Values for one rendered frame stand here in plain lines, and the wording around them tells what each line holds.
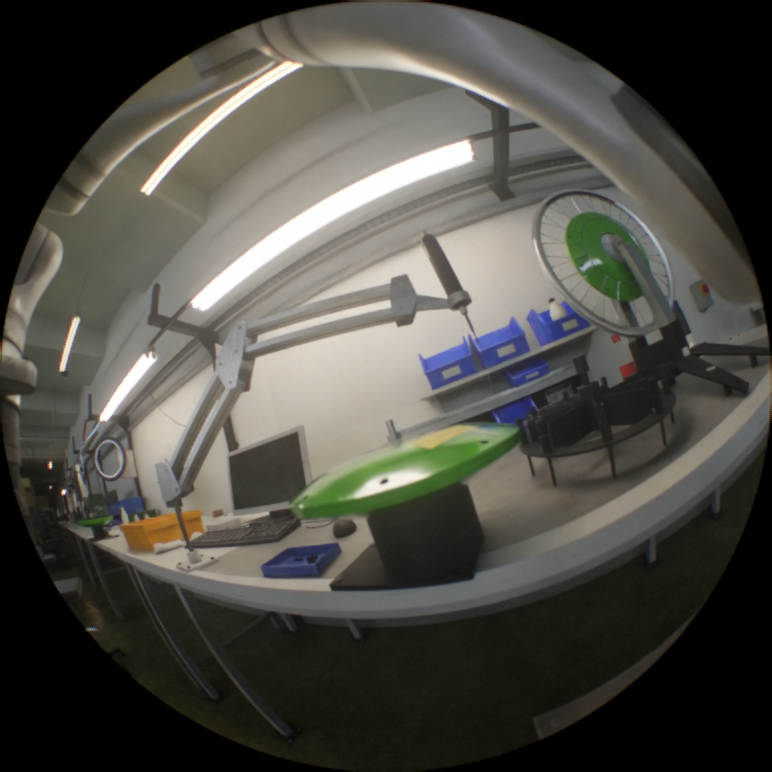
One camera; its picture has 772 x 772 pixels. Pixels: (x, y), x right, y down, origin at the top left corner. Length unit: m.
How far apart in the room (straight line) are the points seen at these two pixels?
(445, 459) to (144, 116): 0.45
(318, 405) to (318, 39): 1.44
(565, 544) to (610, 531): 0.06
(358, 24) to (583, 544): 0.44
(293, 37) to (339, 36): 0.04
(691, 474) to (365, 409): 1.26
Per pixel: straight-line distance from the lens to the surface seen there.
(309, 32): 0.18
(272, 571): 0.55
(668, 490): 0.40
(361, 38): 0.15
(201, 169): 3.57
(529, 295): 1.39
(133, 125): 0.35
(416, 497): 0.22
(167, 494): 0.78
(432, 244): 0.62
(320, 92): 3.30
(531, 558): 0.34
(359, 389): 1.37
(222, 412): 0.65
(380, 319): 0.54
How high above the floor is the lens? 1.10
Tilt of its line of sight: 11 degrees up
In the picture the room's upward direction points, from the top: 19 degrees counter-clockwise
